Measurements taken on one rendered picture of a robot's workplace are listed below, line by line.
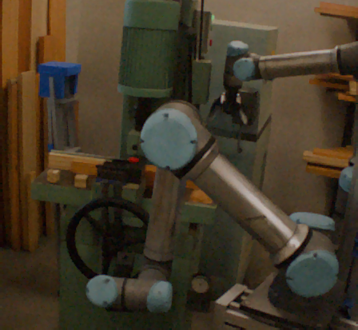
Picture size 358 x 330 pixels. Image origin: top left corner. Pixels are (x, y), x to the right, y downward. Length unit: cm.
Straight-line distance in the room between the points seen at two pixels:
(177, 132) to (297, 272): 39
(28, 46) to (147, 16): 188
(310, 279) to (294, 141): 305
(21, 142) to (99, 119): 138
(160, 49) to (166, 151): 70
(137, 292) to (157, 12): 87
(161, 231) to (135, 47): 66
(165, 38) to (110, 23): 265
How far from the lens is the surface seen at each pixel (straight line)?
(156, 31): 184
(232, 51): 207
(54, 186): 192
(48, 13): 385
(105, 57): 452
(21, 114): 331
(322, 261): 126
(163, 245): 144
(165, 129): 118
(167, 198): 139
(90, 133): 466
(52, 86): 274
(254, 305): 147
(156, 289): 137
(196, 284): 188
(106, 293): 136
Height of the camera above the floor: 153
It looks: 16 degrees down
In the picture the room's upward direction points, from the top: 5 degrees clockwise
